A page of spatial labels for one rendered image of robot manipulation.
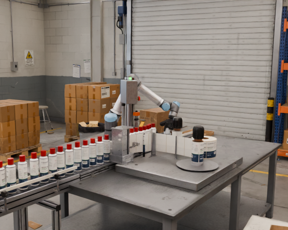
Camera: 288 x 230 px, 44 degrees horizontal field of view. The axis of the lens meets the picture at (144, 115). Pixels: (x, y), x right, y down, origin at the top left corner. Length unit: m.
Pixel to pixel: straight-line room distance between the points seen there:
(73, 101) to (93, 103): 0.45
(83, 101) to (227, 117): 2.83
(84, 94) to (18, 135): 1.47
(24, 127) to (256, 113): 4.20
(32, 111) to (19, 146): 0.65
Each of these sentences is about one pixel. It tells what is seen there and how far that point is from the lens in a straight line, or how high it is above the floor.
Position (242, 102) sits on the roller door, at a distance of 7.18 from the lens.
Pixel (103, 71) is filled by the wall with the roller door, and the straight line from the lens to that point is 8.66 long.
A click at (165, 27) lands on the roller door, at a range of 7.72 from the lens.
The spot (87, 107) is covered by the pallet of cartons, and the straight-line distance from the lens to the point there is 6.93.
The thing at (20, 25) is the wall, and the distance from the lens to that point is 9.34.
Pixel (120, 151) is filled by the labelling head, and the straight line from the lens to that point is 2.65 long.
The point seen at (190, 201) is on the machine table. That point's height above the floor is 0.83.
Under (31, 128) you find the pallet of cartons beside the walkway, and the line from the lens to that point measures 6.47.
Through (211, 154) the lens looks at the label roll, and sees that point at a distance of 2.90.
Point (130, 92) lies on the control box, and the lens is 2.93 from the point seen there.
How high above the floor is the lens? 1.65
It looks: 9 degrees down
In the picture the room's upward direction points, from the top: 1 degrees clockwise
